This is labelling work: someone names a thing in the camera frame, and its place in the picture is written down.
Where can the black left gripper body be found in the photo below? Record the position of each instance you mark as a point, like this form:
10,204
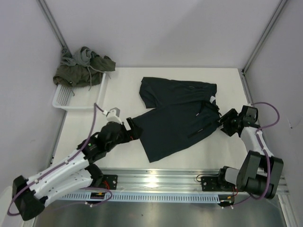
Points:
123,136

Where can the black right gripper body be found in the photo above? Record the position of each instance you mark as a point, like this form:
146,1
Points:
229,125

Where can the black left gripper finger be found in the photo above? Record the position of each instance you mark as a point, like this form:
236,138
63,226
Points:
135,133
130,123

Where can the dark navy shorts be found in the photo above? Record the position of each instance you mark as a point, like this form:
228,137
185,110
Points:
180,114

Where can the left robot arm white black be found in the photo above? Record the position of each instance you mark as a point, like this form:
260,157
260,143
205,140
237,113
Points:
78,170

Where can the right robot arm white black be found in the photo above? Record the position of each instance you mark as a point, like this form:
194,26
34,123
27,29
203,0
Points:
260,172

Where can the olive green shorts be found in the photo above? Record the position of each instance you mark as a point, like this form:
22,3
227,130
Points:
82,76

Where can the white plastic basket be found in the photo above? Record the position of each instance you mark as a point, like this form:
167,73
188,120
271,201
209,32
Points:
81,98

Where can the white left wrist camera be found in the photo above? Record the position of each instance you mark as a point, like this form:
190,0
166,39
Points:
112,115

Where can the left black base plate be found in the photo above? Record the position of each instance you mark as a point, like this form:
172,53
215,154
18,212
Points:
109,182

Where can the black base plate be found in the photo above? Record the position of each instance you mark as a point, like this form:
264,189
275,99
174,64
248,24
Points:
109,182
215,184

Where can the aluminium mounting rail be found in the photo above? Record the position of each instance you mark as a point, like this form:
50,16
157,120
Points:
158,180

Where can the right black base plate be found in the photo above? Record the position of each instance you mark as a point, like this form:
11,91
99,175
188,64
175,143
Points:
215,184

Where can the slotted grey cable duct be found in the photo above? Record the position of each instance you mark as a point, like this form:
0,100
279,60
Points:
143,197

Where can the grey shorts with drawstring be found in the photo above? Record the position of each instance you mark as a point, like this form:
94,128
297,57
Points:
81,57

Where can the right aluminium corner post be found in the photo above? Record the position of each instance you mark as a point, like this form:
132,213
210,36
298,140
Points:
265,34

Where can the aluminium corner post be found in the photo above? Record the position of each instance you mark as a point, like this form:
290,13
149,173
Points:
265,34
52,23

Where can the left aluminium corner post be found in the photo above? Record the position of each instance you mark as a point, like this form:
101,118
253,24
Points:
52,23

